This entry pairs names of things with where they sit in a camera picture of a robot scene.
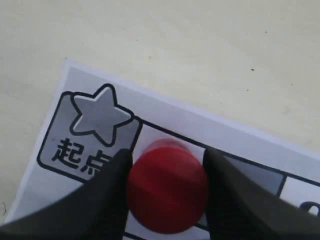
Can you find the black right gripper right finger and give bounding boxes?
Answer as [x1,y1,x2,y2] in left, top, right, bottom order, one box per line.
[202,147,320,240]

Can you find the red cylinder game piece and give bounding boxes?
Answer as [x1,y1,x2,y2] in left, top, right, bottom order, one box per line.
[126,138,209,234]

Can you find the paper game board sheet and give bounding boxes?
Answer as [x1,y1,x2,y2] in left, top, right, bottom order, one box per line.
[0,61,320,240]

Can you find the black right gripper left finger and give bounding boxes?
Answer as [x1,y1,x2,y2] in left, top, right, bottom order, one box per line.
[0,149,133,240]

